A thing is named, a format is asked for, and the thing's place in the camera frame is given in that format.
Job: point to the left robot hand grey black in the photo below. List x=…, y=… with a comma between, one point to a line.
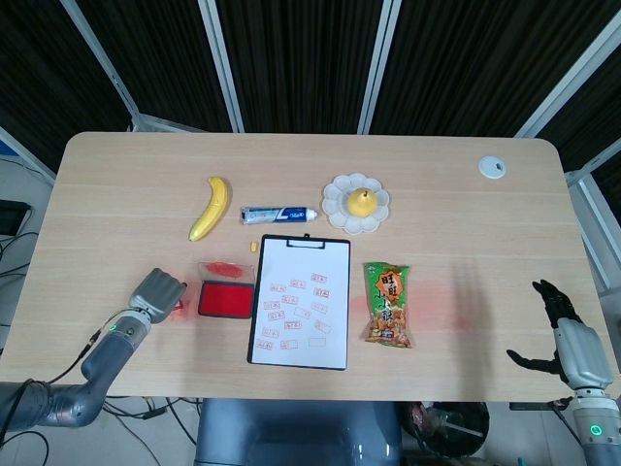
x=157, y=293

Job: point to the right robot hand grey black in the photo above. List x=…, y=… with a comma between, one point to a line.
x=582, y=349

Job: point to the small red stamp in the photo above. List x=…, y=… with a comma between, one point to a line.
x=180, y=306

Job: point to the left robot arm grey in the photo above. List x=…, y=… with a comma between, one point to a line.
x=111, y=344

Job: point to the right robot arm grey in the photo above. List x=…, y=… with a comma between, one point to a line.
x=599, y=429

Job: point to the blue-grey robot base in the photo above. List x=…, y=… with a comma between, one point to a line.
x=291, y=427

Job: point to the red ink pad clear lid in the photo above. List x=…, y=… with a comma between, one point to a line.
x=223, y=298

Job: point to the yellow banana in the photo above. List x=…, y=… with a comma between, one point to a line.
x=213, y=209

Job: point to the blue white toothpaste tube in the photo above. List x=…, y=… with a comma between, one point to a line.
x=276, y=215

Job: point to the black trash bin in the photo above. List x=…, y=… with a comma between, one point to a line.
x=451, y=432

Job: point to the black clipboard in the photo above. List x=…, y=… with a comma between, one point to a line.
x=305, y=242

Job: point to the black box device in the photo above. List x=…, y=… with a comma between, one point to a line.
x=12, y=216

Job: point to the white framed blue board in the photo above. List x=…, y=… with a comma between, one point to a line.
x=19, y=150

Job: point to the green snack bag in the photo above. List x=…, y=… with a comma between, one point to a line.
x=388, y=301

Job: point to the white flower-shaped plate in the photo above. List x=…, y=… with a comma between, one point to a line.
x=335, y=199

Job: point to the yellow pear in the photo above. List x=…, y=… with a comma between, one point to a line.
x=360, y=204

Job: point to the white side partition frame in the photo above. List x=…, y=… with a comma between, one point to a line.
x=589, y=213

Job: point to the white partition frame post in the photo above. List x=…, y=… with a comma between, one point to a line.
x=378, y=63
x=223, y=63
x=102, y=60
x=567, y=80

